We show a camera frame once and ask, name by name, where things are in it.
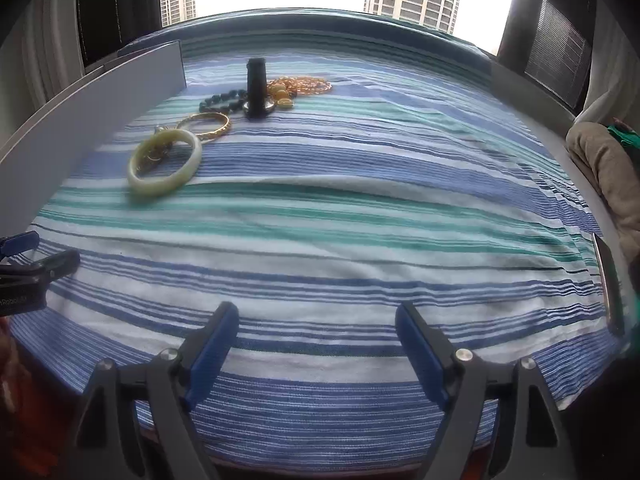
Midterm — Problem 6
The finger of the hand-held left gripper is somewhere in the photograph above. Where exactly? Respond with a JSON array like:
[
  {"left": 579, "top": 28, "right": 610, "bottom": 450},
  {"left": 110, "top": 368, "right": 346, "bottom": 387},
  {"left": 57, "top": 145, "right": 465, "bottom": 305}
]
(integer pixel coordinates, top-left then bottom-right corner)
[
  {"left": 0, "top": 249, "right": 81, "bottom": 286},
  {"left": 0, "top": 231, "right": 41, "bottom": 261}
]

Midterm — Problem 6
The amber bead bracelet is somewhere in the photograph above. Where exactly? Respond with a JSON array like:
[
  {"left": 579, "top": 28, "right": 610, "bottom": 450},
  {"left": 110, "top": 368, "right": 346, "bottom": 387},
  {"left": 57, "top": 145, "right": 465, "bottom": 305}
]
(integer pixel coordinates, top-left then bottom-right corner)
[{"left": 266, "top": 75, "right": 333, "bottom": 100}]

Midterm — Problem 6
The black cylinder stand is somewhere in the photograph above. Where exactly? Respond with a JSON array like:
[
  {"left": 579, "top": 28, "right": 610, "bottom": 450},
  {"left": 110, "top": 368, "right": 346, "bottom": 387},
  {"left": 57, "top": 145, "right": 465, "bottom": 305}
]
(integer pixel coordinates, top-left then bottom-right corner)
[{"left": 242, "top": 58, "right": 276, "bottom": 119}]

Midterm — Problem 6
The green cloth item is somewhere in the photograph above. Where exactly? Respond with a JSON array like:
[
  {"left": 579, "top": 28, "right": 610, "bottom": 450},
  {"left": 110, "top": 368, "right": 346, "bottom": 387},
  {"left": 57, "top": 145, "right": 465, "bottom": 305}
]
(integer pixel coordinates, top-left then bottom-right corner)
[{"left": 606, "top": 122, "right": 640, "bottom": 150}]

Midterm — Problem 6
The slim high-rise building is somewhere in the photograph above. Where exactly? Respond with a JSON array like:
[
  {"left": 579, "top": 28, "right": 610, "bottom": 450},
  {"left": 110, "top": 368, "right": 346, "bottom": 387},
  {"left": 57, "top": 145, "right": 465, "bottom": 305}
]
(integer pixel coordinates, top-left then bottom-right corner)
[{"left": 160, "top": 0, "right": 199, "bottom": 27}]

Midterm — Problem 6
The dark curtain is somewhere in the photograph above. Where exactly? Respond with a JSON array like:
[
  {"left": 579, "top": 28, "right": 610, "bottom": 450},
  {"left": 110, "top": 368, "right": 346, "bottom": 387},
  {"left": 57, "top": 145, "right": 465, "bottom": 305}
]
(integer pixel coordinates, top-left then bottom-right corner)
[{"left": 75, "top": 0, "right": 166, "bottom": 70}]

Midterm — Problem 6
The gold bangle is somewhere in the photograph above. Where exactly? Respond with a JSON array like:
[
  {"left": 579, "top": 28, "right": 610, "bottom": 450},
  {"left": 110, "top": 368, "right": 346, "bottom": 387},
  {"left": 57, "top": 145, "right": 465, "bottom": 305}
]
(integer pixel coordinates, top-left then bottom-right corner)
[{"left": 175, "top": 112, "right": 232, "bottom": 143}]

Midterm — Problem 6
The smartphone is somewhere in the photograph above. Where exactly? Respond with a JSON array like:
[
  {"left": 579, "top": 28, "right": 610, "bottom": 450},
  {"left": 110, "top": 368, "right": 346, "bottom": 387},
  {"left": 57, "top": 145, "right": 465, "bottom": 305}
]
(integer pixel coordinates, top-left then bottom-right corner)
[{"left": 591, "top": 232, "right": 627, "bottom": 337}]

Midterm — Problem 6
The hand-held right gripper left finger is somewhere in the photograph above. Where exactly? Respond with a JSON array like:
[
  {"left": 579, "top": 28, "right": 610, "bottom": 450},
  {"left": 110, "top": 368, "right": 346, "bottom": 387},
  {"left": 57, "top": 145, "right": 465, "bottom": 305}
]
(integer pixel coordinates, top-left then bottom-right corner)
[{"left": 65, "top": 301, "right": 241, "bottom": 480}]

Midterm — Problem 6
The white cardboard box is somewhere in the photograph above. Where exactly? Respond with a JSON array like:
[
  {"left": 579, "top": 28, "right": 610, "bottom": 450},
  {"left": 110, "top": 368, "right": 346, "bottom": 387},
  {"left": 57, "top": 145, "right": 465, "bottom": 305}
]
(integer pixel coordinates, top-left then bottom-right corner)
[{"left": 0, "top": 40, "right": 187, "bottom": 233}]

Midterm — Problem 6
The beige cloth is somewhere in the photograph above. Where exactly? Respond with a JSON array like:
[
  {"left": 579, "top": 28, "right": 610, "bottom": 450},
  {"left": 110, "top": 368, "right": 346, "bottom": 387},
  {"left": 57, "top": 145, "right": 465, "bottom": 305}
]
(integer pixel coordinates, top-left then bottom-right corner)
[{"left": 565, "top": 119, "right": 640, "bottom": 261}]

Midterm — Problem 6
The dark green bead bracelet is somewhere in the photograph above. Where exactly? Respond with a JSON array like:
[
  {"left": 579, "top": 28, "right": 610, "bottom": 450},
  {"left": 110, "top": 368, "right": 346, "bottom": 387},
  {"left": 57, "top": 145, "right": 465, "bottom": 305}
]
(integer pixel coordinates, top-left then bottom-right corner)
[{"left": 198, "top": 88, "right": 249, "bottom": 115}]

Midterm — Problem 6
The white jade bangle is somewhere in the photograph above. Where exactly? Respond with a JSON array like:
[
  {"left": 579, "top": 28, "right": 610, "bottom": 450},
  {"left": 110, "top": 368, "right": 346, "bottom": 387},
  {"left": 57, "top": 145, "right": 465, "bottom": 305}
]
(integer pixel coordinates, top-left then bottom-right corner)
[{"left": 126, "top": 129, "right": 203, "bottom": 197}]

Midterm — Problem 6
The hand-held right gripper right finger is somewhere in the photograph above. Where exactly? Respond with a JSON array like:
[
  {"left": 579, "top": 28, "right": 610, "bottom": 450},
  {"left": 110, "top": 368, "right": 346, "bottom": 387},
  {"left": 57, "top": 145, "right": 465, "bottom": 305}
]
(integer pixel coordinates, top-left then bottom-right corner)
[{"left": 395, "top": 301, "right": 581, "bottom": 480}]

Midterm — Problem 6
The dark louvred grille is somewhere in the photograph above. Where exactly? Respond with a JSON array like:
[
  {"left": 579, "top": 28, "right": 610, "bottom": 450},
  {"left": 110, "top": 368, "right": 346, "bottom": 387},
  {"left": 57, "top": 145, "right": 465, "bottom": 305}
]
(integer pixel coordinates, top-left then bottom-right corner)
[{"left": 524, "top": 0, "right": 587, "bottom": 107}]

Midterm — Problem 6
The white curtain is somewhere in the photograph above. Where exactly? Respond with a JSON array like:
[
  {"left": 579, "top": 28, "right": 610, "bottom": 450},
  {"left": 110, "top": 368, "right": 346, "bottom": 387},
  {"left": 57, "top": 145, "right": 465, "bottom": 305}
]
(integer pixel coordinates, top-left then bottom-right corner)
[
  {"left": 575, "top": 7, "right": 640, "bottom": 126},
  {"left": 17, "top": 0, "right": 96, "bottom": 108}
]

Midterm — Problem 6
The blue green striped blanket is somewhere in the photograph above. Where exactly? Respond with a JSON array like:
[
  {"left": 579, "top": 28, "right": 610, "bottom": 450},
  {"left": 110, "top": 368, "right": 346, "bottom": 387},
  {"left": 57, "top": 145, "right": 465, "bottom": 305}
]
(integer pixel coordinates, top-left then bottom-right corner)
[{"left": 10, "top": 12, "right": 631, "bottom": 461}]

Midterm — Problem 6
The gold chain charm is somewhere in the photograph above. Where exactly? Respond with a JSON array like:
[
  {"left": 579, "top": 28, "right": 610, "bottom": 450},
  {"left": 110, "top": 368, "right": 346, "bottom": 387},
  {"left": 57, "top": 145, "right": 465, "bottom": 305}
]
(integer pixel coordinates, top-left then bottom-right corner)
[{"left": 144, "top": 124, "right": 177, "bottom": 167}]

